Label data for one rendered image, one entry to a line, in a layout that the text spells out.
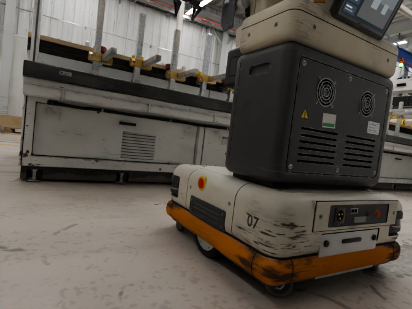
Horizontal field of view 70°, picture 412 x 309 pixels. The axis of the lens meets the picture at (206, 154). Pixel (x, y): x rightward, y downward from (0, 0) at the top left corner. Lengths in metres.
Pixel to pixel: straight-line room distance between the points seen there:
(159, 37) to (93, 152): 8.15
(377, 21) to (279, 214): 0.69
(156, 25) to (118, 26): 1.21
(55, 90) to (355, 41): 1.53
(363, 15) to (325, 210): 0.59
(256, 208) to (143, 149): 1.56
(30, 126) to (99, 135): 0.41
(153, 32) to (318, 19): 9.20
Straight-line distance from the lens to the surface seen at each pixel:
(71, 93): 1.92
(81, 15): 9.59
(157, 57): 1.78
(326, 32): 0.96
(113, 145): 2.19
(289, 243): 0.79
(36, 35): 1.94
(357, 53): 1.08
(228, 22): 1.41
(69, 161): 2.12
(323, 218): 0.86
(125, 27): 9.79
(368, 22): 1.10
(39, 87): 1.91
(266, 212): 0.77
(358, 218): 0.99
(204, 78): 2.18
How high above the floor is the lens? 0.40
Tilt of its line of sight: 3 degrees down
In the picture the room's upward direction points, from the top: 7 degrees clockwise
